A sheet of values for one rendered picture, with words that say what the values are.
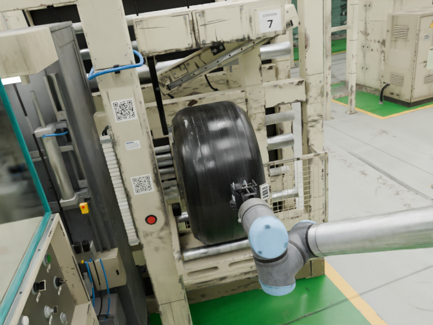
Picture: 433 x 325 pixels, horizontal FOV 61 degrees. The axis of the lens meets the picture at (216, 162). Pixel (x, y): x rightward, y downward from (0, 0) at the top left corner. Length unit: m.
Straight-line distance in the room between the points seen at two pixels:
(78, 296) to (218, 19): 1.15
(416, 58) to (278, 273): 5.01
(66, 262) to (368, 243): 0.94
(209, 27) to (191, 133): 0.47
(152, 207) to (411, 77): 4.81
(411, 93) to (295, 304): 4.01
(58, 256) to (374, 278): 2.02
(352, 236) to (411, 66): 4.94
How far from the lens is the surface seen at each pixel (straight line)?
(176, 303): 1.76
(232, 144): 1.24
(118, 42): 1.26
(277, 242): 0.89
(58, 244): 1.32
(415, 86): 5.86
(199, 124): 1.29
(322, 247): 0.99
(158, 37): 1.52
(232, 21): 1.55
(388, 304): 2.59
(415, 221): 0.86
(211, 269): 1.56
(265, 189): 1.28
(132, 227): 1.51
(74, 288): 1.43
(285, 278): 0.97
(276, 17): 1.60
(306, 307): 2.50
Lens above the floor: 1.83
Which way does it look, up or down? 25 degrees down
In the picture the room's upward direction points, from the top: 8 degrees counter-clockwise
